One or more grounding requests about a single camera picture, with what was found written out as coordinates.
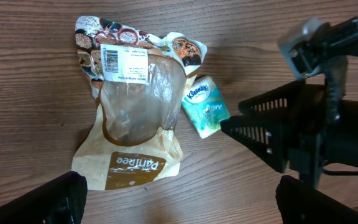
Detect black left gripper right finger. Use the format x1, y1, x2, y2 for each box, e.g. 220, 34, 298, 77
275, 175, 358, 224

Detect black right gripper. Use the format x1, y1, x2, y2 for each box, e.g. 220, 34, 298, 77
220, 80, 358, 188

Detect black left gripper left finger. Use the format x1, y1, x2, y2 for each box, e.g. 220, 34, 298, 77
0, 171, 88, 224

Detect small teal tissue pack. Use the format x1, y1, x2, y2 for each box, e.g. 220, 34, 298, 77
181, 76, 231, 139

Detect brown bread bag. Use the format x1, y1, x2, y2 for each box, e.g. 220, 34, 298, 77
71, 16, 208, 190

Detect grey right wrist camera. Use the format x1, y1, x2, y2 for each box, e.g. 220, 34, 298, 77
278, 16, 331, 80

